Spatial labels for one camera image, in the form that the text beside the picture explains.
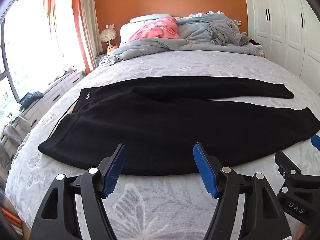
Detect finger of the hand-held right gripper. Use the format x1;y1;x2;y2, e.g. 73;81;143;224
311;134;320;152
274;151;320;196

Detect black pants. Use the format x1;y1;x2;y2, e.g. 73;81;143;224
38;76;320;177

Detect pink pillow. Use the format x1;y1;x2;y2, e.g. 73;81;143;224
126;17;181;43

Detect grey duvet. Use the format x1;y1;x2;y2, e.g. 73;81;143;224
99;12;265;67

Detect white feather lamp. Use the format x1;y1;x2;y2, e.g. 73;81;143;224
100;29;117;53

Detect grey crumpled garment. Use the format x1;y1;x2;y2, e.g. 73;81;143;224
209;20;252;47

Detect pale crumpled cloth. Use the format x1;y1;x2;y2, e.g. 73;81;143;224
6;112;31;132

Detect white wardrobe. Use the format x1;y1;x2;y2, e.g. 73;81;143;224
242;0;320;78

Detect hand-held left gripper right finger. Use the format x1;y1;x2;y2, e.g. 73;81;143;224
192;142;293;240

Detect bed with grey butterfly cover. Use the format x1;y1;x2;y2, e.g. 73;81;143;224
5;50;320;240

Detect white drawer cabinet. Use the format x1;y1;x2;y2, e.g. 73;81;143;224
0;69;87;143

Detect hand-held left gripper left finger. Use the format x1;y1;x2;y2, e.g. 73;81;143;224
29;144;127;240

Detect orange curtain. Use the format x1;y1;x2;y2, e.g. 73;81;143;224
71;0;97;74
43;0;64;58

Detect dark blue cloth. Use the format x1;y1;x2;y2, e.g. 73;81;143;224
19;92;44;108

